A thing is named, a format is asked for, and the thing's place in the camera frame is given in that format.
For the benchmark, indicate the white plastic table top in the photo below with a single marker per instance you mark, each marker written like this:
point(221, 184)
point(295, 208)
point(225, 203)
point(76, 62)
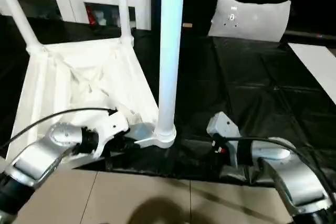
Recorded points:
point(79, 77)

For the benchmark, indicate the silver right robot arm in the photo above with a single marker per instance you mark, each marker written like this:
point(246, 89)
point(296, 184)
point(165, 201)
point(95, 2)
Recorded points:
point(286, 171)

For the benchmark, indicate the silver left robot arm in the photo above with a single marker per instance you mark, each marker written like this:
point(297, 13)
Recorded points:
point(42, 150)

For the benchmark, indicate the black work mat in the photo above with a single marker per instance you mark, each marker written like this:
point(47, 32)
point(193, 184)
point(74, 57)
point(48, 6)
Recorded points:
point(252, 87)

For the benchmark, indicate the flat white sheet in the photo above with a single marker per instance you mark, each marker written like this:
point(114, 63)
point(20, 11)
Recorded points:
point(317, 66)

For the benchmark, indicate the small yellow tag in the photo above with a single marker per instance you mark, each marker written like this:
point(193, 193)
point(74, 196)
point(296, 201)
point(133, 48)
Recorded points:
point(187, 25)

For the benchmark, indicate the white padded sheet with fitting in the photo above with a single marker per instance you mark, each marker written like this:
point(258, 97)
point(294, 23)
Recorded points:
point(249, 19)

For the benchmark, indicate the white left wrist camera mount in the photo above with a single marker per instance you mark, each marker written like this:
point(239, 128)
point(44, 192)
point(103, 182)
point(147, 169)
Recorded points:
point(113, 124)

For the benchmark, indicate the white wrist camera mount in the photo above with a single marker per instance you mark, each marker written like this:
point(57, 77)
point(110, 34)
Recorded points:
point(223, 127)
point(113, 124)

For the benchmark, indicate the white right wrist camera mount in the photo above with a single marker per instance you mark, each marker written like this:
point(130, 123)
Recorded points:
point(223, 127)

